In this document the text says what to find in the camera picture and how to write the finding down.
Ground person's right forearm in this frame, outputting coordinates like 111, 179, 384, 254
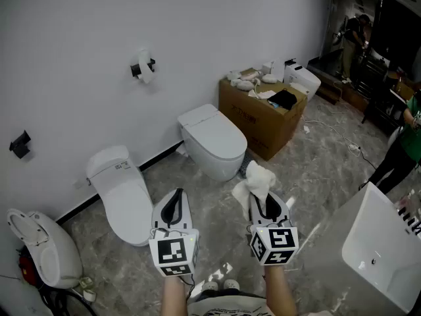
262, 264, 299, 316

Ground black metal rack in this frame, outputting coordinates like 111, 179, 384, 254
353, 49, 409, 134

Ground red canister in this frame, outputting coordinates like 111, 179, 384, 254
18, 248, 37, 286

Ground black television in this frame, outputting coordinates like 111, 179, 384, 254
371, 0, 421, 68

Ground black hose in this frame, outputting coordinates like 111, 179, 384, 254
39, 288, 97, 316

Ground white terry cloth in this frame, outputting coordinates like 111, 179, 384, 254
232, 160, 276, 222

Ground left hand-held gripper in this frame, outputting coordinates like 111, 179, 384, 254
148, 188, 201, 278

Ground large cardboard box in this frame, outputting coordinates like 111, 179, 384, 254
218, 67, 309, 161

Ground white toilet with control label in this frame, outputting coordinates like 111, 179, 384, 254
86, 145, 155, 247

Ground white paper sheets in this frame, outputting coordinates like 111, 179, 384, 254
248, 89, 277, 100

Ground person's printed white shirt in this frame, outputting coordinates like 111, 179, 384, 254
187, 296, 276, 316

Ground black fabric pouch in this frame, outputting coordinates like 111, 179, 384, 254
268, 90, 299, 111

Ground white rectangular basin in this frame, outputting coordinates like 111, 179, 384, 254
304, 182, 421, 315

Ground person's left forearm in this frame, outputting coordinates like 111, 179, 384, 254
161, 275, 190, 316

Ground dark stone platform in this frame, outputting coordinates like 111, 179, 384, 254
307, 56, 369, 111

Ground white toilet lid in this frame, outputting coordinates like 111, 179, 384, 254
183, 110, 248, 161

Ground white toilet with black panel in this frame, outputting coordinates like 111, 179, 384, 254
283, 63, 322, 103

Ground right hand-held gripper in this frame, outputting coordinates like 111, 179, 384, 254
246, 191, 299, 266

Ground white smart toilet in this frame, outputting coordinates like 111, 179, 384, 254
177, 103, 248, 182

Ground person's dark trousers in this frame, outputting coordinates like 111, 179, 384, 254
197, 288, 264, 304

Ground black wall bracket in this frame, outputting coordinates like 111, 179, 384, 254
9, 130, 32, 159

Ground white cable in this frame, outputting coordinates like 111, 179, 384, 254
302, 115, 353, 146

